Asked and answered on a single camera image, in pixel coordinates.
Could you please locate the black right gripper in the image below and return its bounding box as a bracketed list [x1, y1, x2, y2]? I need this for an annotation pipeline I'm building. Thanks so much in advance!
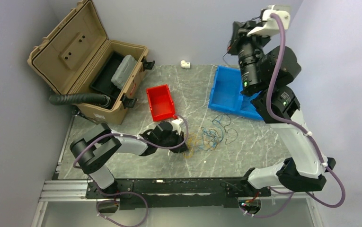
[227, 20, 274, 92]

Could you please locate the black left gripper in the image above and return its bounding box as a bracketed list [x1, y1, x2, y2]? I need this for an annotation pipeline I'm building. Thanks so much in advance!
[157, 129, 189, 154]

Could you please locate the yellow wire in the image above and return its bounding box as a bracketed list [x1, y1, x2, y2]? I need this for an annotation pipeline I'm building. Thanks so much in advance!
[182, 133, 219, 159]

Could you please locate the blue wire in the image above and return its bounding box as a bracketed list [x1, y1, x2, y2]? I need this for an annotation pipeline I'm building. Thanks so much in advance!
[196, 44, 231, 153]

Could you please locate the black wire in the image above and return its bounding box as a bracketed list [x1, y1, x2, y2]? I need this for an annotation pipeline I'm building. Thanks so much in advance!
[199, 114, 239, 151]

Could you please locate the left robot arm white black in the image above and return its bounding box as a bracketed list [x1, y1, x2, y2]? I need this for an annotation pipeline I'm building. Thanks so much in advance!
[70, 121, 188, 199]

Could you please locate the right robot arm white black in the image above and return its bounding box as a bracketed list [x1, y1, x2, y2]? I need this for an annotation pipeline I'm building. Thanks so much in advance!
[227, 20, 336, 196]

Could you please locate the white pipe elbow fitting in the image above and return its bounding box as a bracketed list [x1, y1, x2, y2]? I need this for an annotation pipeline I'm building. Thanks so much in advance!
[180, 60, 191, 69]

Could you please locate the red plastic bin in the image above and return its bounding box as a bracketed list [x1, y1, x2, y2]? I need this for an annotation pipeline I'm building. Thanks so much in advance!
[146, 84, 177, 122]

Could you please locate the blue bin left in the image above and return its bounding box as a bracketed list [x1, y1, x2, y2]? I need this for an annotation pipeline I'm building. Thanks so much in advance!
[208, 66, 242, 114]

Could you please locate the blue bin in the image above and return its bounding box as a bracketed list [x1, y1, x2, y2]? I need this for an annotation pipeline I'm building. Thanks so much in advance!
[208, 66, 242, 114]
[237, 93, 263, 121]

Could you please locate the blue bin right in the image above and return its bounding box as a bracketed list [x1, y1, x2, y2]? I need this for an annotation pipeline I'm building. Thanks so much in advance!
[237, 93, 263, 121]

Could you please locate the grey plastic organizer box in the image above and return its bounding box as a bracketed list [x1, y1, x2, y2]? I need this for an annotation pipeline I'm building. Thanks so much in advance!
[111, 55, 137, 90]

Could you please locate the black toolbox tray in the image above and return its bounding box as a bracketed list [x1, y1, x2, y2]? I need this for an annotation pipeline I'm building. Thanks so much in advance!
[89, 51, 124, 102]

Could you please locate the tan hard toolbox case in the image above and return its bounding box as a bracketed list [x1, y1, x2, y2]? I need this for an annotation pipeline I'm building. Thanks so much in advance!
[27, 0, 149, 125]

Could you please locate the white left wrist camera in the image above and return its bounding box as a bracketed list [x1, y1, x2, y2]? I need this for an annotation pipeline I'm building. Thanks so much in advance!
[170, 118, 184, 135]

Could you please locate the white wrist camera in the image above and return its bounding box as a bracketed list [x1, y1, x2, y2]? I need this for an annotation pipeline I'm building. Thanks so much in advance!
[248, 5, 291, 37]
[170, 118, 184, 135]

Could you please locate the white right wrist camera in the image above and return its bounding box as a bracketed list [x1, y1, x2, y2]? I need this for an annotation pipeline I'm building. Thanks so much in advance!
[248, 5, 291, 37]

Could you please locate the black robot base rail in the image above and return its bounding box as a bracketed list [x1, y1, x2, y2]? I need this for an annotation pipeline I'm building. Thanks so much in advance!
[85, 176, 271, 210]

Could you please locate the black corrugated hose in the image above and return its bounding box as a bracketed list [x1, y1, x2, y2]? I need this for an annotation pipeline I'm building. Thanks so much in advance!
[49, 92, 110, 106]

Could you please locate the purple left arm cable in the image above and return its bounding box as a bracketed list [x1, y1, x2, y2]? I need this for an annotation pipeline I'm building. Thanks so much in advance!
[72, 114, 190, 227]

